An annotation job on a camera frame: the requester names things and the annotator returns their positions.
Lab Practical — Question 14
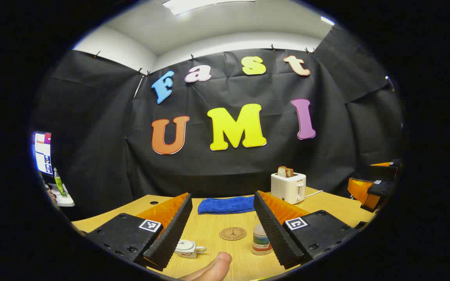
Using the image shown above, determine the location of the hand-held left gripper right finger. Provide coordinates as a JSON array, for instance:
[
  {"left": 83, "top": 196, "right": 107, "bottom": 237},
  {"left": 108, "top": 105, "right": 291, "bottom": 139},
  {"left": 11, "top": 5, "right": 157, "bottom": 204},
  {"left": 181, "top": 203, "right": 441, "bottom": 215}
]
[{"left": 254, "top": 190, "right": 358, "bottom": 270}]

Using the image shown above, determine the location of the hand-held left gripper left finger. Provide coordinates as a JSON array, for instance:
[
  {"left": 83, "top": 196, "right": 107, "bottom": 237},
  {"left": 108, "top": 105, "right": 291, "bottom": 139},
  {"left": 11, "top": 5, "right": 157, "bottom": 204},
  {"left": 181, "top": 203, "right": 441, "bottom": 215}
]
[{"left": 86, "top": 192, "right": 193, "bottom": 272}]

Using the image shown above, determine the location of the clear plastic water bottle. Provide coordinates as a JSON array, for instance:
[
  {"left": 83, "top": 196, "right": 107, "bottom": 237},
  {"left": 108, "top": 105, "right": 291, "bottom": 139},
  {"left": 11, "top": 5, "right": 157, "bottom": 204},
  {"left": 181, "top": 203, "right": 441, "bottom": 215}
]
[{"left": 252, "top": 215, "right": 273, "bottom": 256}]

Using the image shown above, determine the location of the white teacup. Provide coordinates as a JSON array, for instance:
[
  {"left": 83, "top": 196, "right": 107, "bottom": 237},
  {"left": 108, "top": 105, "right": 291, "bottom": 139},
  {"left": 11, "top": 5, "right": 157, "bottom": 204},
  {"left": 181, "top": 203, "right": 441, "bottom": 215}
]
[{"left": 175, "top": 245, "right": 207, "bottom": 259}]

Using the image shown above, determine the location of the round brown coaster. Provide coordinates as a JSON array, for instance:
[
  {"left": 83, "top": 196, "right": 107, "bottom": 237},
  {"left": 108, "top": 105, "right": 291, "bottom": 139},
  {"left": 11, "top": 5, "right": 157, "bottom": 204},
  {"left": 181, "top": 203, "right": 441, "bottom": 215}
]
[{"left": 220, "top": 227, "right": 247, "bottom": 241}]

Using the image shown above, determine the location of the green drink bottle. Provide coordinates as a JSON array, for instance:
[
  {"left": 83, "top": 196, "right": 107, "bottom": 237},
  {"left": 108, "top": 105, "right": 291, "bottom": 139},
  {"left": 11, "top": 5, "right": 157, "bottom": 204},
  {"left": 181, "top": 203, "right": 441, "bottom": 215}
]
[{"left": 53, "top": 168, "right": 67, "bottom": 197}]

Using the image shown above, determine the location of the white toaster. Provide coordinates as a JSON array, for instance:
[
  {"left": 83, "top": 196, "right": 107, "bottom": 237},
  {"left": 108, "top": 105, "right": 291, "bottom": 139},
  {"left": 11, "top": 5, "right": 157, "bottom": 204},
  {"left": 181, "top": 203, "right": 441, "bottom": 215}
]
[{"left": 271, "top": 172, "right": 307, "bottom": 205}]

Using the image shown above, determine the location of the blue towel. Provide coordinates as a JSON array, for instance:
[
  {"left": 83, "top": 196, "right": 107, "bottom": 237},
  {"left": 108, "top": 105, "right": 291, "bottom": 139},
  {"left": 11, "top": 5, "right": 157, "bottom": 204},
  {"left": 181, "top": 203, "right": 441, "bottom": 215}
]
[{"left": 198, "top": 196, "right": 255, "bottom": 215}]

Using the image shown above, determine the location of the white side table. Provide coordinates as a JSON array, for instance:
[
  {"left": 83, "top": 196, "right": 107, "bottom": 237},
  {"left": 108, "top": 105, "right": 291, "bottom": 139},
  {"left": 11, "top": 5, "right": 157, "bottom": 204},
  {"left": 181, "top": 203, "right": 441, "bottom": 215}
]
[{"left": 47, "top": 183, "right": 75, "bottom": 207}]

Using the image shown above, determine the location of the black backdrop cloth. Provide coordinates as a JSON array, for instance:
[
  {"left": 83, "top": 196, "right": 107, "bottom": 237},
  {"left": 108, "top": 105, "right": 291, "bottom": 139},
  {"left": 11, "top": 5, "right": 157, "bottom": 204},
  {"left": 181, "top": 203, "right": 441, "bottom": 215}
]
[{"left": 30, "top": 25, "right": 405, "bottom": 219}]

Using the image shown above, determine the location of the computer monitor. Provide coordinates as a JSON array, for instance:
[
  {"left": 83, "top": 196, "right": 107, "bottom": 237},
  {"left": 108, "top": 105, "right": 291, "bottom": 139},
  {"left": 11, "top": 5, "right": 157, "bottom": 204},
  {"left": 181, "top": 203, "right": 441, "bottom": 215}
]
[{"left": 33, "top": 132, "right": 52, "bottom": 175}]

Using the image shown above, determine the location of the ceiling light panel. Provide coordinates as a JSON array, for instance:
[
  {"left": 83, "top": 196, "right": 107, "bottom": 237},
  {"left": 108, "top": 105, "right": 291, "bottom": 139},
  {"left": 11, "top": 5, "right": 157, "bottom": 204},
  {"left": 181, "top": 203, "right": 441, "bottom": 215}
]
[{"left": 162, "top": 0, "right": 255, "bottom": 15}]

